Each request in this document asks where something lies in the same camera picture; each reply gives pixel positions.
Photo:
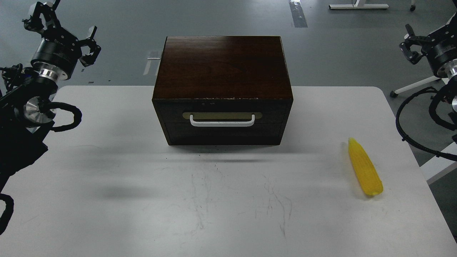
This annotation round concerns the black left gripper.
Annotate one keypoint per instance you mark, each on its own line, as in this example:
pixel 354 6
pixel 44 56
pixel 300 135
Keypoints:
pixel 59 48

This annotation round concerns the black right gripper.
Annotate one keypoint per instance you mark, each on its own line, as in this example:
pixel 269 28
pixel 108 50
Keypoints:
pixel 442 50

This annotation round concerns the dark wooden drawer front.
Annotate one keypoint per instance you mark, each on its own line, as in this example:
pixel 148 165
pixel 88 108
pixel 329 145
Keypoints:
pixel 181 112

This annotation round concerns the yellow corn cob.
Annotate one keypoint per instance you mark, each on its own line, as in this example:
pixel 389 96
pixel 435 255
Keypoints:
pixel 364 169

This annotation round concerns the white drawer handle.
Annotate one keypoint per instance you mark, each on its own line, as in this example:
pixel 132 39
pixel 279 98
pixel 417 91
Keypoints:
pixel 222 123

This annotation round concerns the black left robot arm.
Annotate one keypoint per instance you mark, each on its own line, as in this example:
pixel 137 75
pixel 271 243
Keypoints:
pixel 27 112

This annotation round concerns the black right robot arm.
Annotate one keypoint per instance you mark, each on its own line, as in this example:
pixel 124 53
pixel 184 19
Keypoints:
pixel 414 48

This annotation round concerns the dark wooden drawer cabinet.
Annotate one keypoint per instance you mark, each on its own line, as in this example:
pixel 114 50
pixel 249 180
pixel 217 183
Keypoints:
pixel 226 70

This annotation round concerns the white chair base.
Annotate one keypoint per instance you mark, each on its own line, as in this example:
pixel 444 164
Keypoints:
pixel 395 93

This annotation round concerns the white desk foot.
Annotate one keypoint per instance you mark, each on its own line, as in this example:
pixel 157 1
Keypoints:
pixel 358 4

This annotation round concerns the grey floor tape strip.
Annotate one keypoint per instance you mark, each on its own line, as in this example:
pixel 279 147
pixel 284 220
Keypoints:
pixel 298 17

